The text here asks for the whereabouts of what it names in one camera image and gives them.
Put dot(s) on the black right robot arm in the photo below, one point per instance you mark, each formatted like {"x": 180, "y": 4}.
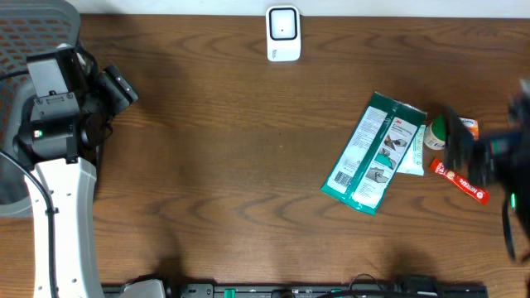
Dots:
{"x": 497, "y": 158}

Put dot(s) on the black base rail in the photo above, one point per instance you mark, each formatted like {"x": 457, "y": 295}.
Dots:
{"x": 363, "y": 285}

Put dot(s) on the red stick sachet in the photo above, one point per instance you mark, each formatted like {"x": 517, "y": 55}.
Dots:
{"x": 479, "y": 194}

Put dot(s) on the white barcode scanner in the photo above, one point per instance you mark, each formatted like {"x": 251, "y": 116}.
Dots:
{"x": 283, "y": 24}

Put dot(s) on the green cap bottle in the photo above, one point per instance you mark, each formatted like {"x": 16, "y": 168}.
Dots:
{"x": 435, "y": 134}

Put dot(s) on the grey plastic basket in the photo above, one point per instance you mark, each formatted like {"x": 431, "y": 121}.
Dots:
{"x": 25, "y": 83}

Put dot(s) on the green white package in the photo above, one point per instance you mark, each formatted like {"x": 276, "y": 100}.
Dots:
{"x": 373, "y": 153}

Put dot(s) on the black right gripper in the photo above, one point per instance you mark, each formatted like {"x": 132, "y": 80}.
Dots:
{"x": 463, "y": 151}

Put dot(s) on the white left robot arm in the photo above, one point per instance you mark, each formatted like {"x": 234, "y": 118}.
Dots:
{"x": 63, "y": 227}

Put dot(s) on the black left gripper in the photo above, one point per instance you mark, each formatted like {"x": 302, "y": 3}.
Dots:
{"x": 121, "y": 90}

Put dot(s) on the teal wet wipes pack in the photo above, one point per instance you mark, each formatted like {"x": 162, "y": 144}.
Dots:
{"x": 412, "y": 162}

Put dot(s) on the orange tissue pack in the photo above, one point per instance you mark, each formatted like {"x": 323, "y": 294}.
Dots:
{"x": 472, "y": 125}

